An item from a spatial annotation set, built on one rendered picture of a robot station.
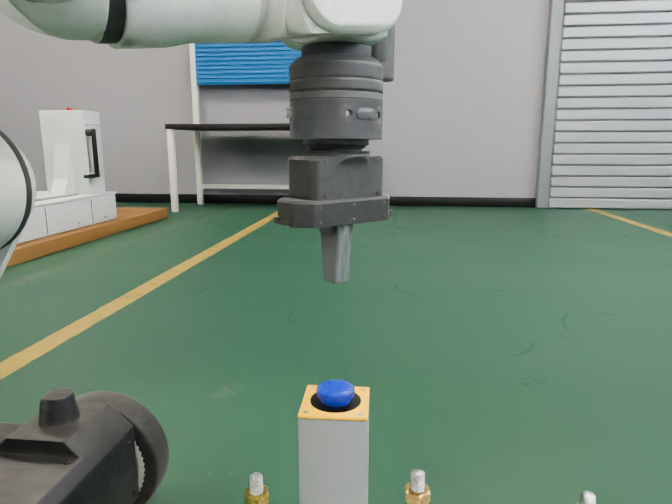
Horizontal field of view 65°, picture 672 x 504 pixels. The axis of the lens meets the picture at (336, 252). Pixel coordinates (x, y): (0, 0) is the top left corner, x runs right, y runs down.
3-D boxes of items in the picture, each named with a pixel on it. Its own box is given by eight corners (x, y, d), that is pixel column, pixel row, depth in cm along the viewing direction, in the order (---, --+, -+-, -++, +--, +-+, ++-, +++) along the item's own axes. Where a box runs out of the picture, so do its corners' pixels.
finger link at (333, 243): (326, 277, 55) (326, 218, 53) (345, 284, 52) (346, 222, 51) (313, 280, 54) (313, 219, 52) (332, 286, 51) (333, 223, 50)
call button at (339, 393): (314, 412, 54) (314, 394, 54) (319, 394, 58) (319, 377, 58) (353, 414, 54) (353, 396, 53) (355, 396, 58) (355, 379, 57)
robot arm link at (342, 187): (310, 233, 45) (309, 86, 42) (254, 220, 52) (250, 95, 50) (414, 220, 52) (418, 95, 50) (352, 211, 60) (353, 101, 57)
